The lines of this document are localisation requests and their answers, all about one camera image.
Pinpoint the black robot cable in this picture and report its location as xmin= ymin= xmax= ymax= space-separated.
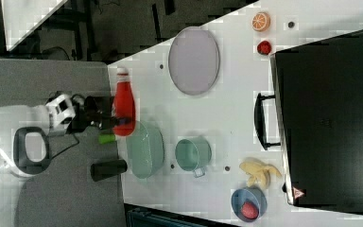
xmin=48 ymin=131 xmax=81 ymax=160

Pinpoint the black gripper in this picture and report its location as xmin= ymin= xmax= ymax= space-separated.
xmin=69 ymin=96 xmax=131 ymax=132

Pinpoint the grey round plate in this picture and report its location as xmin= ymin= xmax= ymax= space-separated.
xmin=168 ymin=26 xmax=220 ymax=96

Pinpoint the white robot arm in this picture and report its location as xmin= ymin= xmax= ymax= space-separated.
xmin=0 ymin=94 xmax=131 ymax=227

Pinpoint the lime green round toy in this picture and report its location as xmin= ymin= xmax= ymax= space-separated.
xmin=98 ymin=134 xmax=116 ymax=145

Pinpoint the green mug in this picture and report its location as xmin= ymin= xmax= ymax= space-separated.
xmin=175 ymin=136 xmax=212 ymax=178

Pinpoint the blue bowl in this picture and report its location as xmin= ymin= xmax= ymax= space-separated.
xmin=231 ymin=187 xmax=268 ymax=222

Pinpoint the black cylindrical cup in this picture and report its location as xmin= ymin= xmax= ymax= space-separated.
xmin=90 ymin=160 xmax=128 ymax=182

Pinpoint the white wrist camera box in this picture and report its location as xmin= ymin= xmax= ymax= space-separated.
xmin=45 ymin=94 xmax=76 ymax=136

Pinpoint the green oval strainer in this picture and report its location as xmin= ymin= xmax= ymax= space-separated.
xmin=126 ymin=121 xmax=164 ymax=179

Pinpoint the red strawberry toy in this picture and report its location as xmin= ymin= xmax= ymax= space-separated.
xmin=240 ymin=201 xmax=259 ymax=219

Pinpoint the small red fruit toy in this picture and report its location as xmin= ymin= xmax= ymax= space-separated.
xmin=257 ymin=41 xmax=271 ymax=55

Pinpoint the peeled banana toy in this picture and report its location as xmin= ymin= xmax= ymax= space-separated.
xmin=239 ymin=159 xmax=282 ymax=190

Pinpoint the orange slice toy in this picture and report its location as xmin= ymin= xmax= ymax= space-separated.
xmin=251 ymin=12 xmax=270 ymax=32

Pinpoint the blue metal frame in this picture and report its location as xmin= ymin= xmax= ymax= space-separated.
xmin=124 ymin=203 xmax=235 ymax=227

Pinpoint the red ketchup bottle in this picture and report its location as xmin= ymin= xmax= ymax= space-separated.
xmin=113 ymin=67 xmax=135 ymax=136

